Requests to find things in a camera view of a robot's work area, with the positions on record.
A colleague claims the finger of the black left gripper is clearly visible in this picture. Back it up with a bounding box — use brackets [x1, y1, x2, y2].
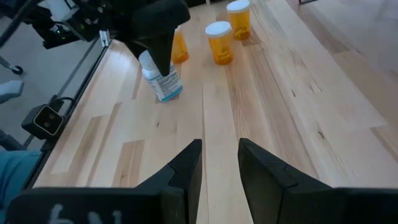
[126, 40, 147, 60]
[132, 0, 191, 77]

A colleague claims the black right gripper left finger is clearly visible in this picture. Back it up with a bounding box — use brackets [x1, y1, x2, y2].
[5, 138, 203, 224]

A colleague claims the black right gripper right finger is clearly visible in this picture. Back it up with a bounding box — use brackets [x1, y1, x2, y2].
[238, 138, 398, 224]

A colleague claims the white blue-label medicine bottle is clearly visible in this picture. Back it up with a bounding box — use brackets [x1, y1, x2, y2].
[138, 49, 184, 103]

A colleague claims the orange pill bottle white cap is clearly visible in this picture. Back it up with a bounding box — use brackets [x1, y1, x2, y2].
[226, 0, 251, 42]
[205, 21, 234, 66]

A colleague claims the wide orange pill bottle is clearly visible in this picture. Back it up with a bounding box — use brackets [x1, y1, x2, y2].
[170, 26, 190, 65]

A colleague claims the grey office chair base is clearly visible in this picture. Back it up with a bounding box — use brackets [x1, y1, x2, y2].
[0, 55, 25, 105]

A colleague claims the person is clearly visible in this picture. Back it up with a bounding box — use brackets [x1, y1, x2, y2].
[0, 150, 42, 220]

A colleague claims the black camera cable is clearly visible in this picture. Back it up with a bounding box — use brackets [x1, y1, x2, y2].
[46, 95, 75, 110]

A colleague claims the black frame pole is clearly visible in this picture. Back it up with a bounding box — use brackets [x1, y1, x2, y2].
[0, 0, 35, 47]

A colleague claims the black table-edge camera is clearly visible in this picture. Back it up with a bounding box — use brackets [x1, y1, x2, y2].
[21, 103, 65, 141]

